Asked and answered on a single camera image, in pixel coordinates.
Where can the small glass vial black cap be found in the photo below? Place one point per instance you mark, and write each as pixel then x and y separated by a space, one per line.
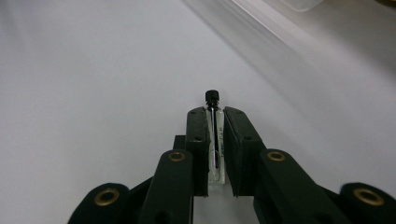
pixel 214 124

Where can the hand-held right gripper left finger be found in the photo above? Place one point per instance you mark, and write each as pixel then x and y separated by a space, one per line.
pixel 174 186

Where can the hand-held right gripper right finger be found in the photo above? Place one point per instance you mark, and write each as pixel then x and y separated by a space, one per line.
pixel 280 186

